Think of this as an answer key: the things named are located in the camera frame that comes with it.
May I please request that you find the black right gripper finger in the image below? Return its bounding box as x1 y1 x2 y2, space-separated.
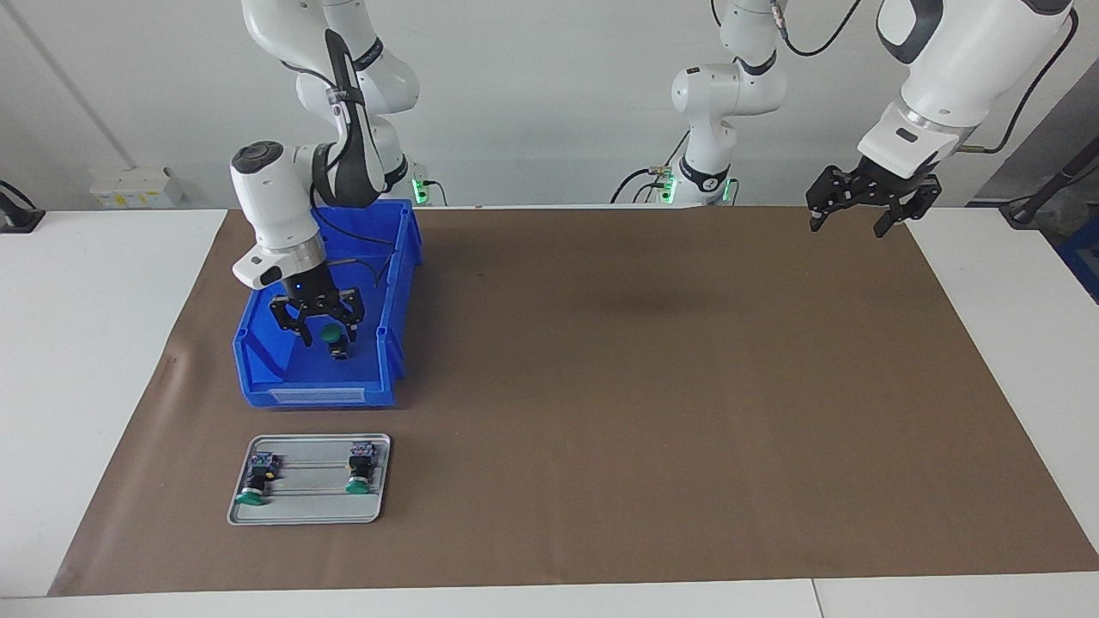
331 288 366 340
270 296 317 347

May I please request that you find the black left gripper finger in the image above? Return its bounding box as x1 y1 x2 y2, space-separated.
874 176 943 239
805 167 862 233

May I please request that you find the blue plastic storage bin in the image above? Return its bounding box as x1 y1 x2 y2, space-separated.
234 199 423 409

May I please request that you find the black stand pole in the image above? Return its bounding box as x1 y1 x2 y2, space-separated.
1000 136 1099 228

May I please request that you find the blue crate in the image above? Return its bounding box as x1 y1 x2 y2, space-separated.
1058 215 1099 303

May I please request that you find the grey metal tray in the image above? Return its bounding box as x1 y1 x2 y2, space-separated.
227 433 392 526

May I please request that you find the brown paper table mat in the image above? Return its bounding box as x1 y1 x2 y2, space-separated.
47 206 1099 597

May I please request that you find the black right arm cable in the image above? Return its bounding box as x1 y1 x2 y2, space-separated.
283 51 406 288

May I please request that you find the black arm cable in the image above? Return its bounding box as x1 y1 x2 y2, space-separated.
768 0 1078 155
283 51 406 288

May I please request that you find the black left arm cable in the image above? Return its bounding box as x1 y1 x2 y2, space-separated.
768 0 1078 155

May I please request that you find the black base cable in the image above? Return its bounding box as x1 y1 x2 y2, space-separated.
610 133 692 205

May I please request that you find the white wall socket box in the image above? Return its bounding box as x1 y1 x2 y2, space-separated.
90 166 185 209

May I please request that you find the black clamp mount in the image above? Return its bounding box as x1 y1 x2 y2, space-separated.
0 180 46 234

